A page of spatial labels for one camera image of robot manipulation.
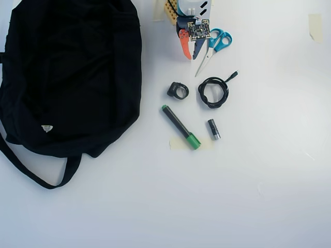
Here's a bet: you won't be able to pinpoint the wide masking tape strip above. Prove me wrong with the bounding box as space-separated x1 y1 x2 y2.
169 136 215 151

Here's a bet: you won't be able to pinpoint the black camera cable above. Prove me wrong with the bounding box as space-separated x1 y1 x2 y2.
167 0 179 17

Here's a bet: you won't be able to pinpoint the yellow perforated block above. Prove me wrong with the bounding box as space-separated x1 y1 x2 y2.
164 0 179 26

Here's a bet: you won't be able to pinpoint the black fabric bag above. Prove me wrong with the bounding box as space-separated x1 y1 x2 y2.
0 0 143 190

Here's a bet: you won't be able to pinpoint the black bike light with strap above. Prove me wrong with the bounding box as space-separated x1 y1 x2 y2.
167 81 190 101

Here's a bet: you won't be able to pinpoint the small black silver cylinder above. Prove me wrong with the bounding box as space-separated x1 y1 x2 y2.
206 118 222 141

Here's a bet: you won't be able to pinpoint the bare camera circuit board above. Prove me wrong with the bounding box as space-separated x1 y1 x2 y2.
188 20 209 42

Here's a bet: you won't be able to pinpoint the grey-blue gripper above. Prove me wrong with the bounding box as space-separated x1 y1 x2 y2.
176 15 207 61

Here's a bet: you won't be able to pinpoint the scissors with blue handles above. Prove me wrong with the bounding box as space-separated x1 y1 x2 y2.
194 27 233 78

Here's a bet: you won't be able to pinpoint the black marker with green cap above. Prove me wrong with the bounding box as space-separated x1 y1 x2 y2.
161 104 202 151

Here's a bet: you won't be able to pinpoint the masking tape piece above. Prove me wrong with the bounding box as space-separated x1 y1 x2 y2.
308 13 324 44
153 0 165 22

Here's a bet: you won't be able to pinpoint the black braided USB cable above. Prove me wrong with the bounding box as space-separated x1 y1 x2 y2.
198 70 240 110

